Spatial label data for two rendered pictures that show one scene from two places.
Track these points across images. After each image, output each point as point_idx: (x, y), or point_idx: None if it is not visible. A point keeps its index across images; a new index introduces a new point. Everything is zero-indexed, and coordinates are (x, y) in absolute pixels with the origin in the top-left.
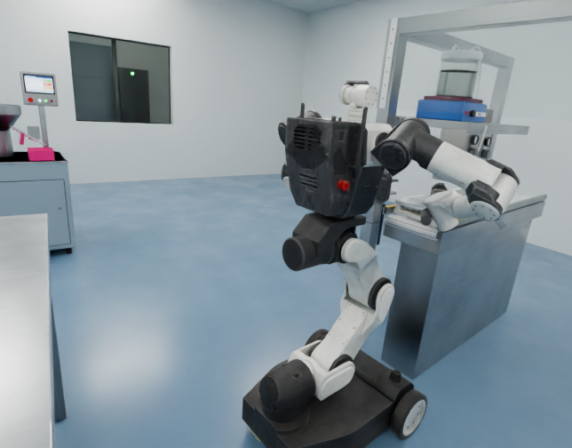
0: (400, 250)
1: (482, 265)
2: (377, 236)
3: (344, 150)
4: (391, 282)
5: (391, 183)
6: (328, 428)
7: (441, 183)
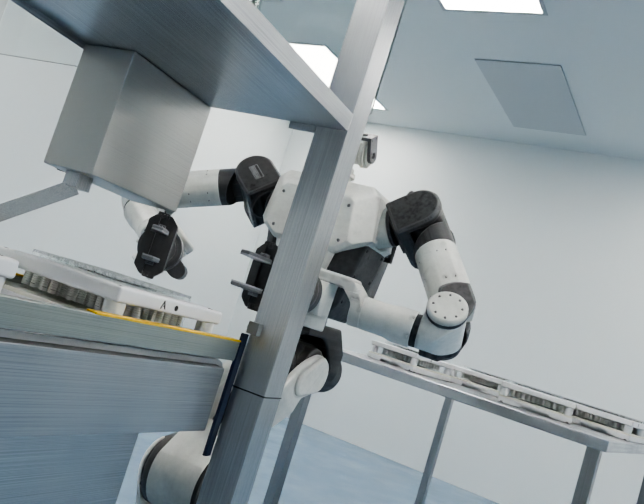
0: (123, 476)
1: None
2: (218, 428)
3: None
4: (155, 447)
5: (253, 260)
6: None
7: (163, 213)
